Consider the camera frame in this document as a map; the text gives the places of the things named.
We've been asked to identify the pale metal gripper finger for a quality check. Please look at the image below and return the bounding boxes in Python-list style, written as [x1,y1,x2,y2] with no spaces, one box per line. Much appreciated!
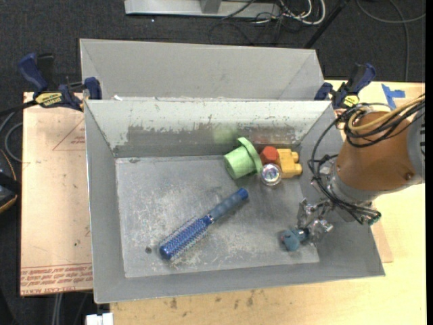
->
[296,198,319,230]
[306,217,335,246]

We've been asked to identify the blue-grey toy animal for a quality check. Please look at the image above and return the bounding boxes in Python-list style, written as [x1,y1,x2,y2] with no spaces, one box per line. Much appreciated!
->
[279,227,311,252]

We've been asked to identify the yellow toy block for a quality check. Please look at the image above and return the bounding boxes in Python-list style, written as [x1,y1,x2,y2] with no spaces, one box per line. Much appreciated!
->
[276,148,303,179]

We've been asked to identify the clear glass ball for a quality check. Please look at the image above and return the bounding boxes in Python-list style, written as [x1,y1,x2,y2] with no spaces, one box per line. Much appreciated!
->
[260,162,282,186]

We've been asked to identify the red hexagonal block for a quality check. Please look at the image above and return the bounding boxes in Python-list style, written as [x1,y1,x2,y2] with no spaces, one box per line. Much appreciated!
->
[259,146,281,166]

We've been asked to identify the green plastic spool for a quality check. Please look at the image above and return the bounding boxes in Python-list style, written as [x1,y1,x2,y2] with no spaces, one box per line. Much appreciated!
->
[223,136,263,179]

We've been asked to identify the grey metal bin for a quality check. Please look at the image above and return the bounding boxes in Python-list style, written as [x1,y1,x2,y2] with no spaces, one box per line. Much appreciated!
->
[79,38,386,305]

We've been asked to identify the blue hairbrush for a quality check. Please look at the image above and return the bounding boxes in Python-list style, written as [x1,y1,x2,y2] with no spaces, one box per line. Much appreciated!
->
[158,187,250,261]

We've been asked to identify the brown cardboard board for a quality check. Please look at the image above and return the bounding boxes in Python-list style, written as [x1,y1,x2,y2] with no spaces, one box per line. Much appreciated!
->
[20,91,394,297]

